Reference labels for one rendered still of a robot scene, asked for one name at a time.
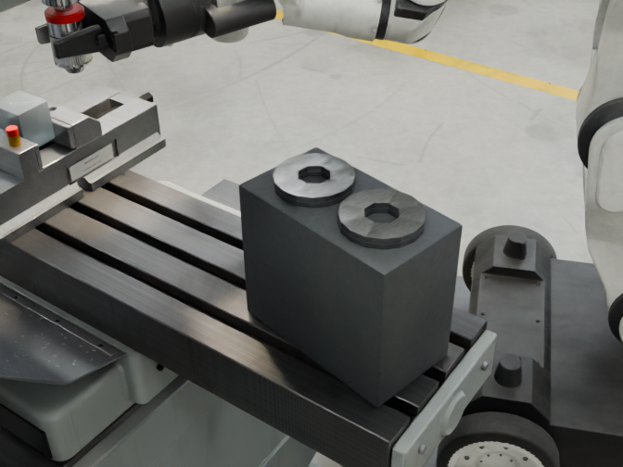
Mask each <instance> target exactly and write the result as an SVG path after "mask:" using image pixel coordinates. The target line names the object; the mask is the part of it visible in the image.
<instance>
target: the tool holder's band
mask: <svg viewBox="0 0 623 467"><path fill-rule="evenodd" d="M44 16H45V20H46V21H47V22H49V23H53V24H69V23H73V22H76V21H79V20H81V19H83V18H84V16H85V13H84V7H83V6H82V5H80V4H78V3H77V4H74V5H73V9H72V10H71V11H67V12H56V11H55V10H54V8H53V7H52V6H49V7H48V8H47V9H46V10H45V11H44Z"/></svg>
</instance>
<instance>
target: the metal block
mask: <svg viewBox="0 0 623 467"><path fill-rule="evenodd" d="M10 125H16V126H18V129H19V136H20V137H22V138H24V139H27V140H29V141H32V142H34V143H36V144H37V145H38V146H40V145H43V144H45V143H47V142H48V141H50V140H52V139H54V138H55V134H54V129H53V124H52V121H51V116H50V111H49V107H48V103H47V101H46V100H44V99H42V98H40V97H37V96H35V95H30V94H28V93H25V92H23V91H21V90H18V91H17V92H14V93H12V94H10V95H7V96H5V97H3V98H1V99H0V128H1V129H3V130H6V127H7V126H10Z"/></svg>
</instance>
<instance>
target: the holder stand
mask: <svg viewBox="0 0 623 467"><path fill-rule="evenodd" d="M239 198H240V211H241V224H242V237H243V250H244V263H245V277H246V290H247V303H248V312H250V313H251V314H252V315H254V316H255V317H256V318H258V319H259V320H260V321H262V322H263V323H265V324H266V325H267V326H269V327H270V328H271V329H273V330H274V331H275V332H277V333H278V334H279V335H281V336H282V337H283V338H284V339H285V340H287V341H288V342H289V343H291V344H292V345H293V346H295V347H296V348H298V349H299V350H300V351H302V352H303V353H304V354H306V355H307V356H308V357H310V358H311V359H312V360H314V361H315V362H317V363H318V364H319V365H321V366H322V367H323V368H325V369H326V370H327V371H329V372H330V373H332V374H333V375H334V376H335V377H336V378H337V379H339V380H340V381H341V382H343V383H344V384H345V385H347V386H348V387H350V388H351V389H352V390H354V391H355V392H356V393H358V394H359V395H360V396H362V397H363V398H365V399H366V400H367V401H369V402H370V403H371V404H373V405H374V406H375V407H380V406H381V405H382V404H384V403H385V402H386V401H387V400H389V399H390V398H392V397H393V396H394V395H396V394H397V393H398V392H400V391H401V390H402V389H403V388H404V387H405V386H406V385H408V384H409V383H411V382H412V381H413V380H415V379H416V378H417V377H419V376H420V375H421V374H422V373H424V372H425V371H427V370H428V369H429V368H431V367H432V366H433V365H435V364H436V363H437V362H438V361H440V360H441V359H443V358H444V357H445V356H446V355H447V354H448V347H449V340H450V331H451V316H452V309H453V300H454V293H455V285H456V277H457V269H458V261H459V253H460V245H461V237H462V229H463V226H462V224H461V223H459V222H457V221H455V220H453V219H451V218H449V217H447V216H445V215H443V214H441V213H440V212H438V211H436V210H434V209H432V208H430V207H429V206H427V205H425V204H423V203H421V202H419V201H418V200H416V199H415V198H414V197H413V196H410V195H408V194H405V193H403V192H401V191H399V190H397V189H395V188H393V187H391V186H389V185H387V184H386V183H383V182H381V181H379V180H377V179H376V178H374V177H373V176H371V175H369V174H367V173H365V172H363V171H361V170H359V169H357V168H355V167H353V166H351V165H350V164H349V163H348V162H347V161H345V160H344V159H342V158H337V157H335V156H333V155H331V154H329V153H327V152H325V151H323V150H322V149H320V148H319V147H315V148H313V149H311V150H309V151H307V152H305V153H303V154H301V155H298V156H295V157H292V158H288V159H286V160H285V161H283V162H282V163H280V164H279V165H278V166H276V167H274V168H272V169H270V170H267V171H266V172H264V173H262V174H260V175H258V176H256V177H254V178H252V179H250V180H248V181H246V182H244V183H241V184H240V185H239Z"/></svg>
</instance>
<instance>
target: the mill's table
mask: <svg viewBox="0 0 623 467"><path fill-rule="evenodd" d="M83 194H84V198H82V199H80V200H79V201H77V202H76V203H74V204H72V205H71V206H69V207H67V208H65V209H64V210H62V211H60V212H59V213H58V214H57V215H55V216H53V217H52V218H50V219H49V220H47V221H45V222H43V223H41V224H40V225H38V226H37V227H35V228H33V229H32V230H30V231H29V232H27V233H25V234H24V235H22V236H21V237H19V238H18V239H16V240H14V241H13V242H11V243H10V244H8V245H6V246H4V247H3V248H1V249H0V276H2V277H4V278H6V279H8V280H9V281H10V282H12V283H14V284H16V285H18V286H20V287H22V288H24V289H25V290H27V291H29V292H31V293H33V294H34V295H36V296H38V297H40V298H41V299H43V300H45V301H47V302H49V303H50V304H52V305H54V306H56V307H58V308H59V309H62V310H64V311H66V312H67V313H68V314H70V315H72V316H74V317H75V318H77V319H79V320H81V321H83V322H85V323H87V324H89V325H91V326H92V327H94V328H96V329H97V330H98V331H100V332H102V333H104V334H106V335H108V336H110V337H112V338H114V339H115V340H117V341H119V342H121V343H123V344H124V345H125V346H127V347H130V348H131V349H133V350H135V351H137V352H139V353H140V354H142V355H144V356H146V357H148V358H149V359H151V360H153V361H155V362H156V363H158V364H160V365H162V366H164V367H165V368H167V369H169V370H171V371H173V372H175V373H177V374H179V375H181V376H182V377H183V378H185V379H187V380H189V381H190V382H192V383H194V384H196V385H198V386H200V387H202V388H204V389H206V390H207V391H209V392H211V393H212V394H214V395H215V396H217V397H219V398H222V399H223V400H225V401H227V402H229V403H230V404H232V405H234V406H236V407H238V408H239V409H241V410H243V411H245V412H246V413H248V414H250V415H252V416H254V417H255V418H257V419H259V420H261V421H263V422H264V423H267V424H269V425H270V426H271V427H273V428H275V429H277V430H279V431H280V432H282V433H284V434H286V435H288V436H290V437H292V438H294V439H296V440H297V441H299V442H300V443H302V444H304V445H305V446H307V447H309V448H312V449H313V450H315V451H317V452H319V453H321V454H322V455H324V456H326V457H327V458H329V459H330V460H332V461H335V462H337V463H338V464H340V465H342V466H344V467H423V465H424V464H425V463H426V461H427V460H428V458H429V457H430V456H431V454H432V453H433V452H434V450H435V449H436V448H437V446H438V445H439V443H440V442H441V441H442V439H443V438H444V437H445V436H446V435H449V434H450V433H451V432H452V431H453V430H454V429H455V427H456V426H457V424H458V422H459V421H460V419H461V417H462V415H463V412H464V409H465V408H466V406H467V405H468V403H469V402H470V401H471V399H472V398H473V397H474V395H475V394H476V393H477V391H478V390H479V388H480V387H481V386H482V385H483V384H484V382H485V381H486V380H487V378H488V377H489V376H490V374H491V368H492V362H493V356H494V350H495V345H496V339H497V335H496V334H495V333H493V332H491V331H488V330H486V329H487V322H488V321H486V320H484V319H481V318H479V317H477V316H475V315H473V314H470V313H468V312H466V311H463V310H461V309H457V308H455V307H453V309H452V316H451V331H450V340H449V347H448V354H447V355H446V356H445V357H444V358H443V359H441V360H440V361H438V362H437V363H436V364H435V365H433V366H432V367H431V368H429V369H428V370H427V371H425V372H424V373H422V374H421V375H420V376H419V377H417V378H416V379H415V380H413V381H412V382H411V383H409V384H408V385H406V386H405V387H404V388H403V389H402V390H401V391H400V392H398V393H397V394H396V395H394V396H393V397H392V398H390V399H389V400H387V401H386V402H385V403H384V404H382V405H381V406H380V407H375V406H374V405H373V404H371V403H370V402H369V401H367V400H366V399H365V398H363V397H362V396H360V395H359V394H358V393H356V392H355V391H354V390H352V389H351V388H350V387H348V386H347V385H345V384H344V383H343V382H341V381H340V380H339V379H337V378H336V377H335V376H334V375H333V374H332V373H330V372H329V371H327V370H326V369H325V368H323V367H322V366H321V365H319V364H318V363H317V362H315V361H314V360H312V359H311V358H310V357H308V356H307V355H306V354H304V353H303V352H302V351H300V350H299V349H298V348H296V347H295V346H293V345H292V344H291V343H289V342H288V341H287V340H285V339H284V338H283V337H282V336H281V335H279V334H278V333H277V332H275V331H274V330H273V329H271V328H270V327H269V326H267V325H266V324H265V323H263V322H262V321H260V320H259V319H258V318H256V317H255V316H254V315H252V314H251V313H250V312H248V303H247V290H246V277H245V263H244V250H243V237H242V224H241V217H239V216H237V215H235V214H233V213H231V212H228V211H226V210H223V209H221V208H217V207H215V206H213V205H211V204H209V203H206V202H204V201H202V200H199V199H197V198H195V197H192V196H190V195H187V194H185V193H182V192H180V191H178V190H175V189H173V188H171V187H169V186H167V185H164V184H162V183H158V182H156V181H154V180H151V179H149V178H147V177H145V176H143V175H140V174H138V173H136V172H133V171H131V170H127V171H126V172H124V173H123V174H121V175H119V176H118V177H116V178H114V179H113V180H111V181H110V182H108V183H106V184H104V185H103V186H101V187H99V188H98V189H96V190H95V191H94V192H93V191H90V190H88V189H83Z"/></svg>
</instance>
